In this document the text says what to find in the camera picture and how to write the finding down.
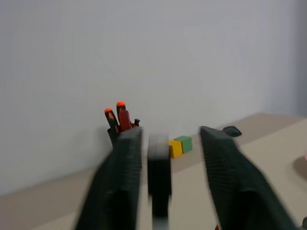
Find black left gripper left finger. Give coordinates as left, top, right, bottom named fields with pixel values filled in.
left=74, top=126, right=144, bottom=230

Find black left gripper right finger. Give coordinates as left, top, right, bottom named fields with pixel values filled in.
left=199, top=126, right=302, bottom=230

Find black marker with white band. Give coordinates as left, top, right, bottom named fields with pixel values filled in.
left=146, top=132, right=173, bottom=230

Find black tool holder cup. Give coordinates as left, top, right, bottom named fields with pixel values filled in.
left=106, top=127, right=122, bottom=150

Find black sunglasses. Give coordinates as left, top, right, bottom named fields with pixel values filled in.
left=222, top=126, right=242, bottom=138

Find green wooden block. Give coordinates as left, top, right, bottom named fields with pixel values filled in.
left=174, top=136, right=193, bottom=154

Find yellow wooden block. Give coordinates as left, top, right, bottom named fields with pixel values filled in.
left=168, top=140, right=184, bottom=159

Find red-handled tool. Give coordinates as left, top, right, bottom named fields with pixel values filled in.
left=119, top=109, right=132, bottom=132

